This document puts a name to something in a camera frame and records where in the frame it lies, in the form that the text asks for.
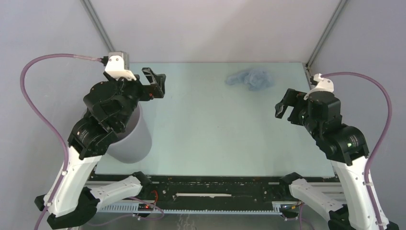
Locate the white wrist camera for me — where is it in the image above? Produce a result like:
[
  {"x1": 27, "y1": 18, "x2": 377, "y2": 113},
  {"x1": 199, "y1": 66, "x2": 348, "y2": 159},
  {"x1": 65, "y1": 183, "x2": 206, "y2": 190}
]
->
[
  {"x1": 104, "y1": 51, "x2": 138, "y2": 81},
  {"x1": 304, "y1": 73, "x2": 334, "y2": 100}
]

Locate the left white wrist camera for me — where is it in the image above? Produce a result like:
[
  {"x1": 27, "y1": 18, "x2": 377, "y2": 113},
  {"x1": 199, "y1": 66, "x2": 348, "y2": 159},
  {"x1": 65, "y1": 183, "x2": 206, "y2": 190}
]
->
[{"x1": 104, "y1": 51, "x2": 138, "y2": 81}]

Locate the aluminium frame post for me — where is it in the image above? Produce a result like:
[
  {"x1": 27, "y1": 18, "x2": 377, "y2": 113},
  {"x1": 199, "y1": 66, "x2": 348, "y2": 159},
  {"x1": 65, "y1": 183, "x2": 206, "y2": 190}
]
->
[
  {"x1": 80, "y1": 0, "x2": 115, "y2": 52},
  {"x1": 305, "y1": 0, "x2": 349, "y2": 70}
]

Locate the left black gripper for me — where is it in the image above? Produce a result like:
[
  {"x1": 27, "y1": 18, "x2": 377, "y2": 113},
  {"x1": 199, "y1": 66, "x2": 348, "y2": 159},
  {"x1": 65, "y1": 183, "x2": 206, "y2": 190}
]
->
[{"x1": 105, "y1": 67, "x2": 166, "y2": 129}]

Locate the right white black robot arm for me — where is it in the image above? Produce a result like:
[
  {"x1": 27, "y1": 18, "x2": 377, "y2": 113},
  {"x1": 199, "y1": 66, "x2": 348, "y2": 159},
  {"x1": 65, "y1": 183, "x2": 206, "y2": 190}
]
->
[{"x1": 275, "y1": 89, "x2": 399, "y2": 230}]

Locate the left aluminium frame post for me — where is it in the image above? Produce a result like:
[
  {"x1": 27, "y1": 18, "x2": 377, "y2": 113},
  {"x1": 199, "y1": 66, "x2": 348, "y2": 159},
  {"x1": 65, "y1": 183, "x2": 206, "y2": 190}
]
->
[{"x1": 80, "y1": 0, "x2": 115, "y2": 52}]

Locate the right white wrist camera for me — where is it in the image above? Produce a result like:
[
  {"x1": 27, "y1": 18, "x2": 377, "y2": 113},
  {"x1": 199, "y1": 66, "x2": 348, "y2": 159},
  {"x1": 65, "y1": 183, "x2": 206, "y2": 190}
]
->
[{"x1": 304, "y1": 73, "x2": 334, "y2": 100}]

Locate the white slotted cable duct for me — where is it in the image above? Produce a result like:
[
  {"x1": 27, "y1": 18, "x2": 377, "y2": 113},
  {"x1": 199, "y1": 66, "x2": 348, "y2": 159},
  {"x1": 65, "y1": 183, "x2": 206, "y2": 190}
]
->
[{"x1": 99, "y1": 202, "x2": 282, "y2": 215}]

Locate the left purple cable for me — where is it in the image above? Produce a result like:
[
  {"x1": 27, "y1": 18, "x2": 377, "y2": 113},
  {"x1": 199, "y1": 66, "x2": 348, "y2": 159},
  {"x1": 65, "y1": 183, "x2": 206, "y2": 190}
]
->
[{"x1": 19, "y1": 53, "x2": 104, "y2": 230}]

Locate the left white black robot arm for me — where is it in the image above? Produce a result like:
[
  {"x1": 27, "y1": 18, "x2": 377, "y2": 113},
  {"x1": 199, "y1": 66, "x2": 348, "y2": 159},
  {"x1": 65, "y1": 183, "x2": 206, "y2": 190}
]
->
[{"x1": 35, "y1": 68, "x2": 166, "y2": 230}]

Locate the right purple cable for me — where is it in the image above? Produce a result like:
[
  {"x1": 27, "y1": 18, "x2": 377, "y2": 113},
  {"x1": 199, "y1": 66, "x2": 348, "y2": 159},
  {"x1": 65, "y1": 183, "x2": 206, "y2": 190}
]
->
[{"x1": 321, "y1": 71, "x2": 393, "y2": 227}]

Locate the right aluminium frame post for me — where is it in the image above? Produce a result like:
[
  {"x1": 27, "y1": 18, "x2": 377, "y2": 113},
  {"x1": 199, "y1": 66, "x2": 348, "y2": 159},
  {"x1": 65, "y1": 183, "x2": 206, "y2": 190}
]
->
[{"x1": 305, "y1": 0, "x2": 349, "y2": 70}]

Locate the purple cable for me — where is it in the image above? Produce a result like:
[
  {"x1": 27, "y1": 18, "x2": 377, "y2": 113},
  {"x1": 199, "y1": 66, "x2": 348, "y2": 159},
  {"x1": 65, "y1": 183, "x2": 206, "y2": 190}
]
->
[
  {"x1": 321, "y1": 71, "x2": 393, "y2": 227},
  {"x1": 19, "y1": 53, "x2": 104, "y2": 230}
]

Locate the small electronics board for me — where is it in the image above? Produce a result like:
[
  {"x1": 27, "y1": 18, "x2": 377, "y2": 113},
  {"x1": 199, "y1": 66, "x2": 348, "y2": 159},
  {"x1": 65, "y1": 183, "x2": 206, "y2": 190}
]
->
[{"x1": 137, "y1": 204, "x2": 154, "y2": 212}]

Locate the grey plastic trash bin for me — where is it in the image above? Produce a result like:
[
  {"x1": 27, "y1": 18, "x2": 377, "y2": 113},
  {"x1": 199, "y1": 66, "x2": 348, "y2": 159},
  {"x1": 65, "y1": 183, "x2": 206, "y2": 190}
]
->
[{"x1": 106, "y1": 105, "x2": 152, "y2": 164}]

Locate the blue plastic trash bag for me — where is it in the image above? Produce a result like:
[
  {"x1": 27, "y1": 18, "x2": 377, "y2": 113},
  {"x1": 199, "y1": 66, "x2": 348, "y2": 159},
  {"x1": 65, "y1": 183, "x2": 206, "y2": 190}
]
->
[{"x1": 225, "y1": 67, "x2": 275, "y2": 91}]

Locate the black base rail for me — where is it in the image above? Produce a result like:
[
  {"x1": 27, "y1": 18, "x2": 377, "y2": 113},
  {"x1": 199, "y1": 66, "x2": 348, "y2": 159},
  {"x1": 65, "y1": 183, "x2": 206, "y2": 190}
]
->
[{"x1": 89, "y1": 173, "x2": 337, "y2": 212}]

